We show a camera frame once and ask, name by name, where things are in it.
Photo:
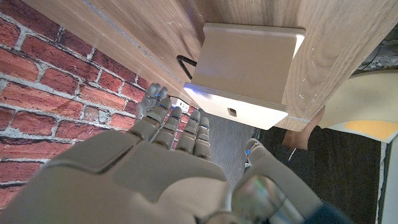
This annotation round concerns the red brick print backdrop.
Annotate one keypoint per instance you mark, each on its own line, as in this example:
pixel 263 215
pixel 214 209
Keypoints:
pixel 62 93

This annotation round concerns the wooden box with slot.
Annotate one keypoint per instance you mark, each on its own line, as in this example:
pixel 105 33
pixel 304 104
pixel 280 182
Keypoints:
pixel 245 74

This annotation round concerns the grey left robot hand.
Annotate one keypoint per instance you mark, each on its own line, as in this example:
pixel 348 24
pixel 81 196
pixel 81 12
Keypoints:
pixel 149 101

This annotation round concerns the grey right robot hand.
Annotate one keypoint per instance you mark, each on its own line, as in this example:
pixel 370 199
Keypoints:
pixel 140 186

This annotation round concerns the person in black clothing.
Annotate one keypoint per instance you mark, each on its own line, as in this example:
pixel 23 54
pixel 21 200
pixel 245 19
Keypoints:
pixel 326 168

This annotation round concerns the white power outlet strip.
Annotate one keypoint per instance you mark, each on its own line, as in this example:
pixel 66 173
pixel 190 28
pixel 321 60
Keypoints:
pixel 180 104

